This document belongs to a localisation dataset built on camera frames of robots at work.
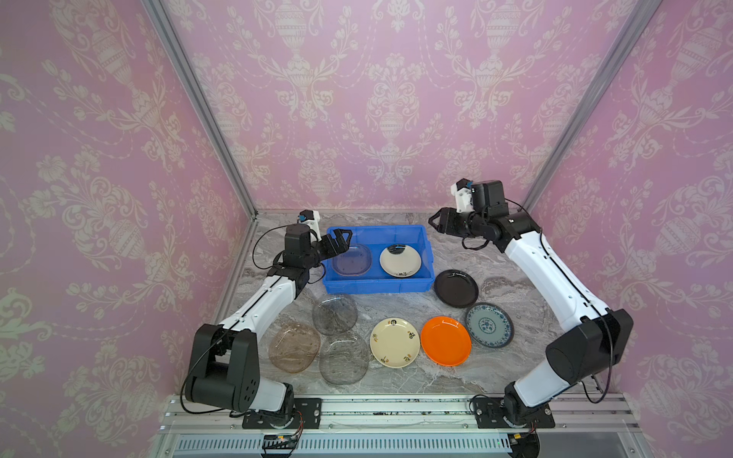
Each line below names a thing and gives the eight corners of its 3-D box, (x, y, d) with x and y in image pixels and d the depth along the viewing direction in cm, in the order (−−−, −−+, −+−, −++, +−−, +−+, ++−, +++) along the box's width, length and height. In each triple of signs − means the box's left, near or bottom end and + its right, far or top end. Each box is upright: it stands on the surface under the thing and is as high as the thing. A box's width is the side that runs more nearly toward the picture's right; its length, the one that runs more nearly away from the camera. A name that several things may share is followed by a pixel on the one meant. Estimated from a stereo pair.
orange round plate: (423, 366, 84) (424, 364, 81) (418, 319, 93) (419, 316, 91) (474, 366, 84) (477, 364, 81) (464, 319, 93) (466, 316, 91)
